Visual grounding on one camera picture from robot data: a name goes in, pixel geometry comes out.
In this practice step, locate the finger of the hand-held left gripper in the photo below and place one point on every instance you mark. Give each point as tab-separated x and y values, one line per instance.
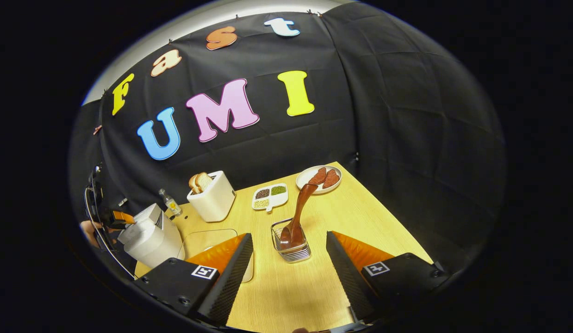
123	220

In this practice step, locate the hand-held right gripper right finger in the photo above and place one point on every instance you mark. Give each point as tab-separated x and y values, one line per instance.
346	277

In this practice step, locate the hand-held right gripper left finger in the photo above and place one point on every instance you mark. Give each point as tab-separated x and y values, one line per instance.
228	282

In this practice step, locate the white rice cooker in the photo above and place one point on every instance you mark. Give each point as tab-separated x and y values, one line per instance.
152	240

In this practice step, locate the clear rice container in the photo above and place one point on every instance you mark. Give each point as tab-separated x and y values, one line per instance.
208	238

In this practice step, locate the brown wooden spoon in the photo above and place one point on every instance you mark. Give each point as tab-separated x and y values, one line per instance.
301	208

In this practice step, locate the small glass bottle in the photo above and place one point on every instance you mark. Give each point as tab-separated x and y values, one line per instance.
171	203

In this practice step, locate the pink clothes peg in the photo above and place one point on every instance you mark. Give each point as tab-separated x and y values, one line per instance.
97	130

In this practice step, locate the toasted bread slice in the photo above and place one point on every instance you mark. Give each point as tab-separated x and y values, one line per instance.
205	181
194	184

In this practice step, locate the white toaster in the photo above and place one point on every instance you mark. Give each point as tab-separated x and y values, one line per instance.
214	201

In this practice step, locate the divided white bean dish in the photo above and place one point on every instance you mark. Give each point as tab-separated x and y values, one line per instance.
270	196

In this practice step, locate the red meat slice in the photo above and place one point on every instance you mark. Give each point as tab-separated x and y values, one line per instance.
318	175
332	178

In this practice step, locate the round white plate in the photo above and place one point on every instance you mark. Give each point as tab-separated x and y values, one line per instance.
305	175

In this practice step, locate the black backdrop cloth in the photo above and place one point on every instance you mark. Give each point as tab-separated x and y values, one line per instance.
407	138

